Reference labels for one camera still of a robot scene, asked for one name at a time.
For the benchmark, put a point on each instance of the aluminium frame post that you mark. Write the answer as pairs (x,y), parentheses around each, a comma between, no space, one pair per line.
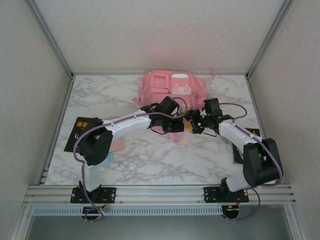
(50,37)
(269,37)

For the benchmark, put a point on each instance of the aluminium mounting rail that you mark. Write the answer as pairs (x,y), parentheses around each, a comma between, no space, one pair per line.
(160,192)

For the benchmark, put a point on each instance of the aluminium side rail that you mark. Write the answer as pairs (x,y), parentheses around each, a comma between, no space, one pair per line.
(262,125)
(58,125)

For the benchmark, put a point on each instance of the black book with orange mark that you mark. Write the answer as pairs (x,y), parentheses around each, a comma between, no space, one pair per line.
(237,156)

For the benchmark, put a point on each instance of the aluminium lower frame bar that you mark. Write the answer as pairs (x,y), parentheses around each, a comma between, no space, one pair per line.
(297,222)
(21,222)

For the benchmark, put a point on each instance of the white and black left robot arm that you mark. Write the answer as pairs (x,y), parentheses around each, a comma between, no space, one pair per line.
(130,123)

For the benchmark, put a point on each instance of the pink student backpack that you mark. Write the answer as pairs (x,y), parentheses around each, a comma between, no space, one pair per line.
(155,95)

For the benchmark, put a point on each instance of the black controller board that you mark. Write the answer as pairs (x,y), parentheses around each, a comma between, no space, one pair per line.
(91,212)
(231,212)

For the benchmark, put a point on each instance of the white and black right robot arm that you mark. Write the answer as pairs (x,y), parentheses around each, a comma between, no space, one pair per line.
(235,132)

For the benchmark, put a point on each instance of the grey metal panel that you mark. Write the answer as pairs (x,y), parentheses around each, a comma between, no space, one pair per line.
(160,228)

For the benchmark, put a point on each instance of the black book with orange title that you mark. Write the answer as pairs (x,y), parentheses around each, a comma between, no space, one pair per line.
(71,142)

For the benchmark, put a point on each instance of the light blue eraser pad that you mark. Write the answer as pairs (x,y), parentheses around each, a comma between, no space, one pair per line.
(107,161)

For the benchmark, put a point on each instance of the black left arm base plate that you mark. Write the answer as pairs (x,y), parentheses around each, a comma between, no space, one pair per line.
(110,195)

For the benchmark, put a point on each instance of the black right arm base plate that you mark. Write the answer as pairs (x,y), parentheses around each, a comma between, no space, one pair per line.
(211,195)

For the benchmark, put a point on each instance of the pink pencil case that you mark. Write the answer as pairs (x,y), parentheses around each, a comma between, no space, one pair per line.
(118,146)

